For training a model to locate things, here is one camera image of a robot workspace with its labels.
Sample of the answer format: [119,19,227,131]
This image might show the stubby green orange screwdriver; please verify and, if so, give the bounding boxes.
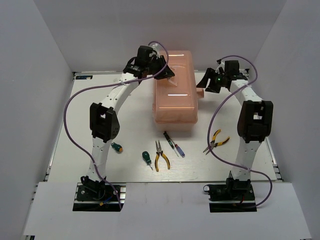
[111,142,123,153]

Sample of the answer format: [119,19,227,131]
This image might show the yellow long nose pliers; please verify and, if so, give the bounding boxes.
[154,140,171,172]

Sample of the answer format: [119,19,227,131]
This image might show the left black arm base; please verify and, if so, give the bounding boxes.
[72,183,126,212]

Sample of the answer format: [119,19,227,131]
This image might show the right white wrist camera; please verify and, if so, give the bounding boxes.
[215,59,225,75]

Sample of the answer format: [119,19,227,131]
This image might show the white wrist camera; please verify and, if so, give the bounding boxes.
[215,59,225,75]
[149,42,161,58]

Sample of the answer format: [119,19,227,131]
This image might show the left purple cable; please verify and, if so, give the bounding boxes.
[63,41,170,211]

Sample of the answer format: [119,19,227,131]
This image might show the stubby dark green screwdriver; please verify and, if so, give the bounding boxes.
[142,151,153,170]

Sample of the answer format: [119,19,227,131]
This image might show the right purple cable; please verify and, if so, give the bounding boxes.
[207,56,274,207]

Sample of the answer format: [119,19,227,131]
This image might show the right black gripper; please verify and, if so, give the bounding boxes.
[196,67,228,94]

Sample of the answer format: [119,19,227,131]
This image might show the yellow black small pliers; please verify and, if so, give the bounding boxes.
[203,129,230,155]

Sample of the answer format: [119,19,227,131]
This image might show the purple cable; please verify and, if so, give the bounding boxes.
[207,56,274,207]
[63,41,170,211]

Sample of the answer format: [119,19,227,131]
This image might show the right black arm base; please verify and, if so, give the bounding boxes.
[203,184,257,213]

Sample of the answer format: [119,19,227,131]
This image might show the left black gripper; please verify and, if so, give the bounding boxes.
[146,55,176,80]

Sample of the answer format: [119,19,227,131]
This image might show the black green precision screwdriver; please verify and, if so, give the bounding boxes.
[163,131,179,157]

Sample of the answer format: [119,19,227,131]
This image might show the pink plastic toolbox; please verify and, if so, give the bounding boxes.
[152,50,204,132]

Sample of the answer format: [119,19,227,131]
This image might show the blue handled small screwdriver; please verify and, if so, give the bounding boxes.
[174,144,185,158]

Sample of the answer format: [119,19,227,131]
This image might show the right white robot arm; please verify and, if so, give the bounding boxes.
[196,58,274,200]

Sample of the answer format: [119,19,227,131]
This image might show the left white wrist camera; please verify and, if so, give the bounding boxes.
[149,42,161,58]

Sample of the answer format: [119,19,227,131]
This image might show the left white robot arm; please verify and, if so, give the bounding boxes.
[81,41,175,200]

